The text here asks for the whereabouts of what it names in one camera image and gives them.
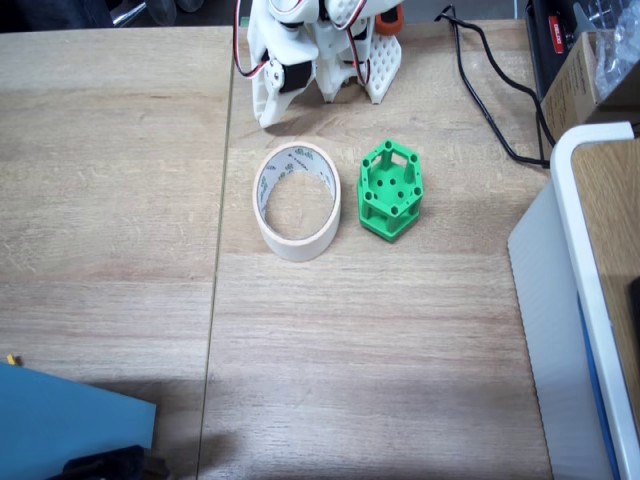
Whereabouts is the green hexagonal printed component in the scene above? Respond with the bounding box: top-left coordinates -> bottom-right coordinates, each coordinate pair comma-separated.
356,139 -> 425,245

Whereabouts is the orange table clamp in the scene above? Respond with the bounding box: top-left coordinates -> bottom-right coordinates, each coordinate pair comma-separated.
374,4 -> 405,36

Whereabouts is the black office chair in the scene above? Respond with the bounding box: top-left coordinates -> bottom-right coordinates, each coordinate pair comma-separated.
112,0 -> 201,27

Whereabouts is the beige masking tape roll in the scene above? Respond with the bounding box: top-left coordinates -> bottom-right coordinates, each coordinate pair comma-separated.
252,141 -> 343,263

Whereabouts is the black device with red label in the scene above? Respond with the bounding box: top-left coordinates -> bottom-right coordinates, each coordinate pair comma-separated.
524,0 -> 601,99

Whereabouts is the brown cardboard box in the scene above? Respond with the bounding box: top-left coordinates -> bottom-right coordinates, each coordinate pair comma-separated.
539,30 -> 640,144

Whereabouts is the white ribbed container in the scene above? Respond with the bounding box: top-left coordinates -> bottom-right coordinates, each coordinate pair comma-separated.
507,122 -> 640,480

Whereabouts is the clear plastic bag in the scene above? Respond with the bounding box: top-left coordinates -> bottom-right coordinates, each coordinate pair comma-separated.
592,0 -> 640,99

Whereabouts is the blue flat board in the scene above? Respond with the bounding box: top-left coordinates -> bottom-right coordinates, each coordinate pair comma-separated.
0,362 -> 157,480

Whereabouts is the red white black servo wire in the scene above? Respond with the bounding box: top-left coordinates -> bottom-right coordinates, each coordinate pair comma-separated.
233,0 -> 274,80

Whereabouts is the black power cable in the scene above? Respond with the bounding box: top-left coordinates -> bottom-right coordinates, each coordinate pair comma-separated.
434,12 -> 556,166
449,4 -> 551,169

